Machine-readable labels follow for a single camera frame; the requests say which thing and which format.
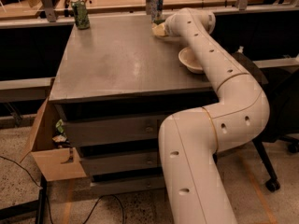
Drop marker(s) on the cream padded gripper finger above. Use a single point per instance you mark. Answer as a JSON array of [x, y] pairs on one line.
[[158, 30]]

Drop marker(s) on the open cardboard box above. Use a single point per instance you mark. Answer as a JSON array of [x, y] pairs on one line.
[[55, 163]]

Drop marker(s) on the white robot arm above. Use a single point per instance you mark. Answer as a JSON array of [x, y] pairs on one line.
[[188, 139]]

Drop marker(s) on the white paper bowl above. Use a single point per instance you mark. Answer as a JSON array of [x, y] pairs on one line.
[[187, 57]]

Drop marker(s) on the green soda can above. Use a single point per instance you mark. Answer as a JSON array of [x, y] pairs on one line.
[[80, 14]]

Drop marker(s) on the grey drawer cabinet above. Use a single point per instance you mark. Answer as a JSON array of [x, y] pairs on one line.
[[115, 85]]

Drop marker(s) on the green wrapper in box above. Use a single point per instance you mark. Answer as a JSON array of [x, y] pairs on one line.
[[59, 135]]

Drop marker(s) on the silver blue redbull can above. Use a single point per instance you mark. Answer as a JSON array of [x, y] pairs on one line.
[[156, 8]]

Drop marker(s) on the green and yellow sponge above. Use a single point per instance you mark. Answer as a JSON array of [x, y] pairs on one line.
[[158, 22]]

